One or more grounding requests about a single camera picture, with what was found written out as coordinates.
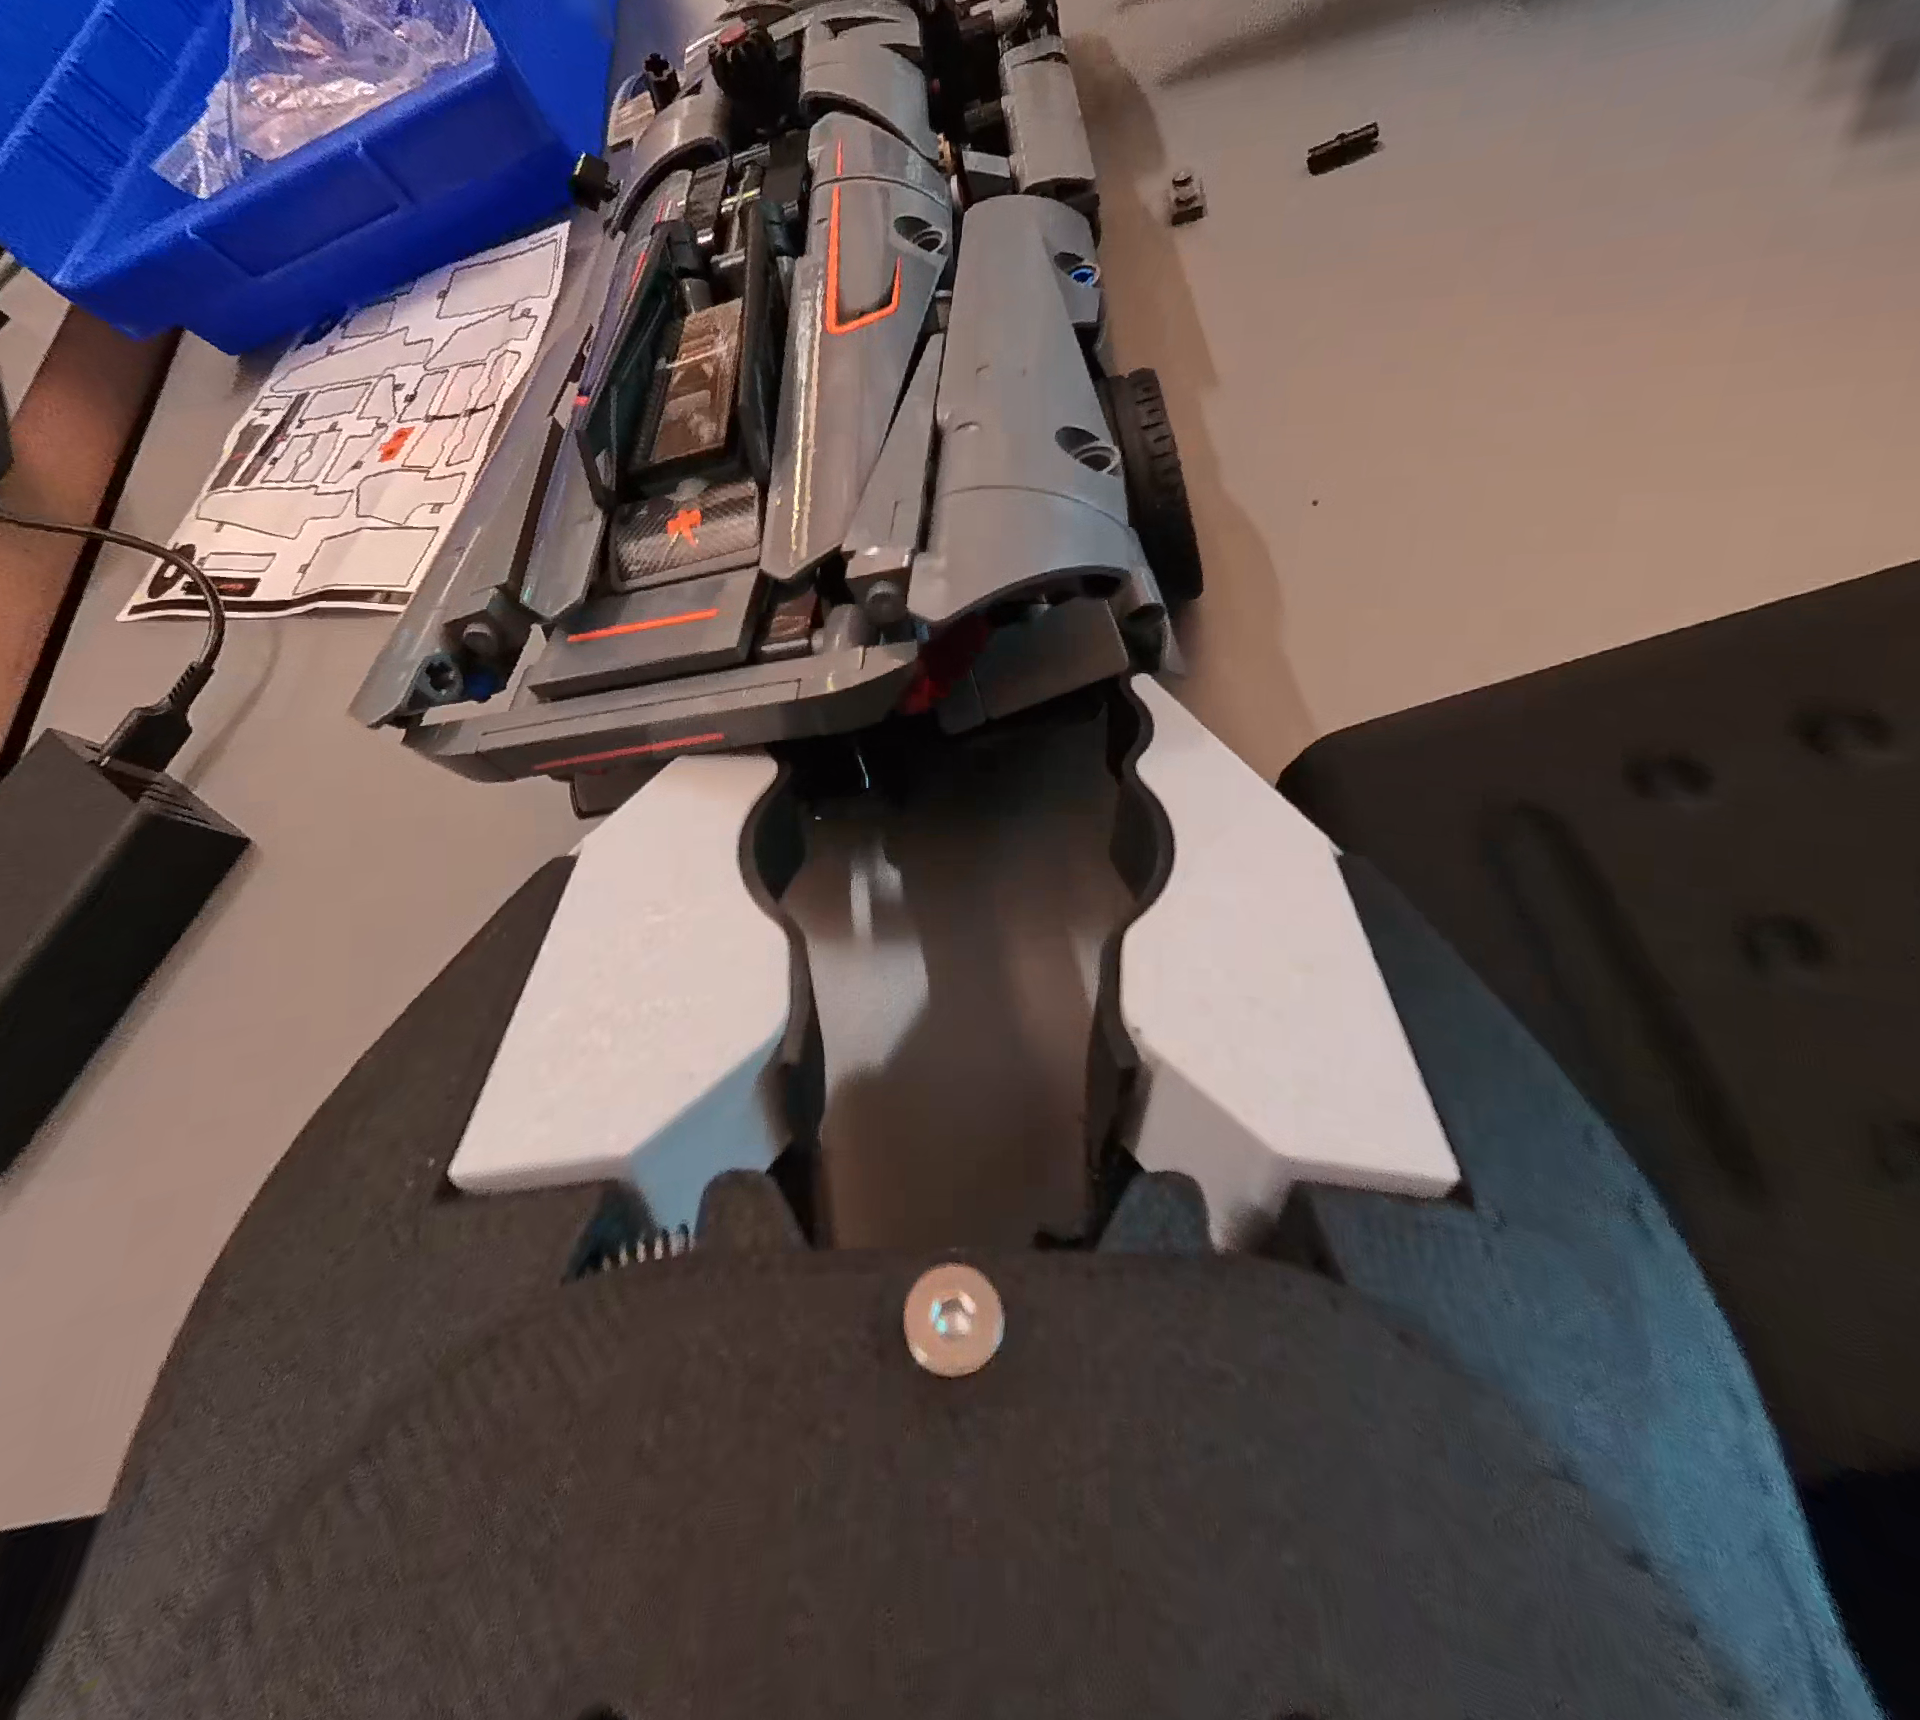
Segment black charger box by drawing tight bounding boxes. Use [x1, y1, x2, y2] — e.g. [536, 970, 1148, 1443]
[0, 730, 252, 1173]

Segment grey toy car model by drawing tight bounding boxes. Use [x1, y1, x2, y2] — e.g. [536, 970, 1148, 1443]
[348, 0, 1211, 828]

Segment white sticker sheet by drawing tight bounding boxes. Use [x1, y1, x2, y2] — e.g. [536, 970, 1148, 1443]
[117, 221, 580, 629]

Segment black cable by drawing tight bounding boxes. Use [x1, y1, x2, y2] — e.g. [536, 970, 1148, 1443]
[0, 515, 228, 777]

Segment clear bags of toy parts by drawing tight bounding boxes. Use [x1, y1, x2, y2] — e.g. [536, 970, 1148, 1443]
[152, 0, 501, 203]

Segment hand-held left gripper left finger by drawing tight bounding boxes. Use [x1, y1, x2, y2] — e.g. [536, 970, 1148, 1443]
[448, 757, 828, 1202]

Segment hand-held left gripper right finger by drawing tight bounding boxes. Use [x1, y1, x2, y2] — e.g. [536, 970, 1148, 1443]
[1091, 677, 1467, 1255]

